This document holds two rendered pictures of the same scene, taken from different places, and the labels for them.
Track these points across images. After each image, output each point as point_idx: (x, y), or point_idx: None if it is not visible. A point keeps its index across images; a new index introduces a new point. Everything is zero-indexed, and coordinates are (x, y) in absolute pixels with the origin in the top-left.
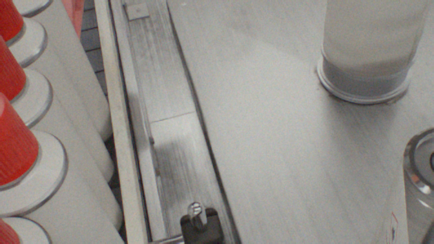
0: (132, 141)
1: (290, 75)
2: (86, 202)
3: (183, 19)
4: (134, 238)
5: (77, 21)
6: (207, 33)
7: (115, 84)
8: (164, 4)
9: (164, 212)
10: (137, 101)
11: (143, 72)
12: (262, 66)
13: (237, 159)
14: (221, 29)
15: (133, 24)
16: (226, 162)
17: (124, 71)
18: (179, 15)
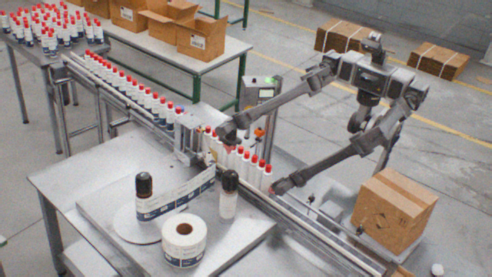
0: (256, 195)
1: (238, 213)
2: (241, 165)
3: (268, 218)
4: (241, 179)
5: (274, 192)
6: (260, 217)
7: (263, 195)
8: (284, 235)
9: (244, 193)
10: (261, 201)
11: (272, 218)
12: (244, 213)
13: (237, 198)
14: (258, 218)
15: (286, 228)
16: (239, 197)
17: (269, 205)
18: (270, 219)
